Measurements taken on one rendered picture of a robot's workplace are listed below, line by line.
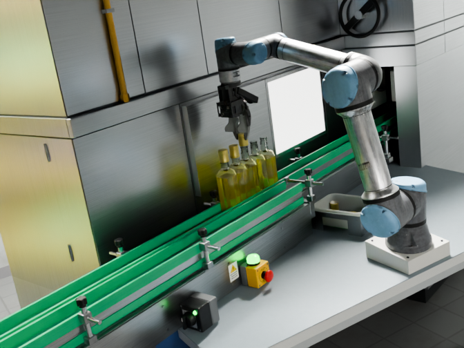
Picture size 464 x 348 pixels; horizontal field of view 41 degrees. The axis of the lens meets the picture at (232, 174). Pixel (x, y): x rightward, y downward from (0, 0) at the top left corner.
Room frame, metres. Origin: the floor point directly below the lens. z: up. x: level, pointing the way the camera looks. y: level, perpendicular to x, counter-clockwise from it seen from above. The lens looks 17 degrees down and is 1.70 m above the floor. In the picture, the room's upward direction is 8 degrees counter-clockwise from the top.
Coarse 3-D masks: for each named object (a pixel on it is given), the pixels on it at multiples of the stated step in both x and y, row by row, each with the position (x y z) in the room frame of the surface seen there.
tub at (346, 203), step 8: (320, 200) 2.29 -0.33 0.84; (328, 200) 2.33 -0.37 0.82; (336, 200) 2.34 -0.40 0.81; (344, 200) 2.32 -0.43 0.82; (352, 200) 2.29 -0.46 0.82; (360, 200) 2.27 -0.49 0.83; (320, 208) 2.21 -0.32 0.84; (328, 208) 2.32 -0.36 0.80; (344, 208) 2.31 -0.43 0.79; (352, 208) 2.29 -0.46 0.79; (360, 208) 2.27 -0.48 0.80
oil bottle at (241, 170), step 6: (234, 168) 2.10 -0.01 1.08; (240, 168) 2.10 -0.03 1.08; (246, 168) 2.12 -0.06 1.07; (240, 174) 2.09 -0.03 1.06; (246, 174) 2.12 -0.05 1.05; (240, 180) 2.09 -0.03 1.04; (246, 180) 2.11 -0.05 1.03; (240, 186) 2.09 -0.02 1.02; (246, 186) 2.11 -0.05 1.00; (240, 192) 2.08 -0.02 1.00; (246, 192) 2.11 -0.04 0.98; (240, 198) 2.09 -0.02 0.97
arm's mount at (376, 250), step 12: (372, 240) 1.91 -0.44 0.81; (384, 240) 1.91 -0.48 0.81; (432, 240) 1.86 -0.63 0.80; (444, 240) 1.85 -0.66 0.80; (372, 252) 1.89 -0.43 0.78; (384, 252) 1.84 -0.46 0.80; (396, 252) 1.82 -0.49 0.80; (432, 252) 1.81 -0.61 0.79; (444, 252) 1.83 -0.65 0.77; (396, 264) 1.80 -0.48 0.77; (408, 264) 1.75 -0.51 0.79; (420, 264) 1.78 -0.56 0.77
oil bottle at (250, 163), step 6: (240, 162) 2.15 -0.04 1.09; (246, 162) 2.14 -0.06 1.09; (252, 162) 2.15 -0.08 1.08; (252, 168) 2.14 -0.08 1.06; (252, 174) 2.14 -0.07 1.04; (252, 180) 2.14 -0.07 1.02; (258, 180) 2.16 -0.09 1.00; (252, 186) 2.13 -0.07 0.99; (258, 186) 2.16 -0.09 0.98; (252, 192) 2.13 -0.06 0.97
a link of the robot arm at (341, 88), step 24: (336, 72) 1.77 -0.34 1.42; (360, 72) 1.77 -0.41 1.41; (336, 96) 1.76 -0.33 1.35; (360, 96) 1.75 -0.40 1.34; (360, 120) 1.76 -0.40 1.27; (360, 144) 1.75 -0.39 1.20; (360, 168) 1.76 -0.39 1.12; (384, 168) 1.74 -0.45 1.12; (384, 192) 1.72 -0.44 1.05; (360, 216) 1.75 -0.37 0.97; (384, 216) 1.69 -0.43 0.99; (408, 216) 1.74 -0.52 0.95
